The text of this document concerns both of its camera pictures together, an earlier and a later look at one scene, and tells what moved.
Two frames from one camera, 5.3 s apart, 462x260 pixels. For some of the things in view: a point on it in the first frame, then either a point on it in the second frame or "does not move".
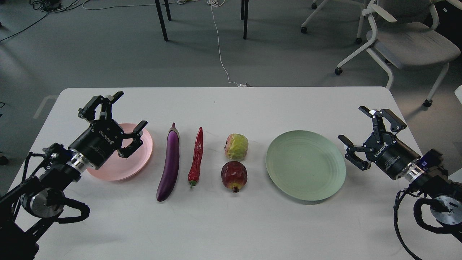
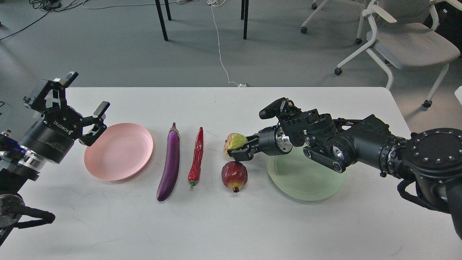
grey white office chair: (405, 33) does not move
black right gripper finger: (396, 124) → (252, 139)
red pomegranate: (234, 175) does not move
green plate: (306, 165) does not move
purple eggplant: (169, 176) does not move
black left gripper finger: (126, 152) → (97, 119)
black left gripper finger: (88, 112) → (59, 101)
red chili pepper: (194, 171) does not move
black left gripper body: (99, 141) → (51, 137)
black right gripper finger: (350, 154) → (243, 153)
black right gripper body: (391, 155) → (273, 141)
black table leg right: (244, 4) does not move
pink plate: (117, 168) does not move
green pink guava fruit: (236, 146) does not move
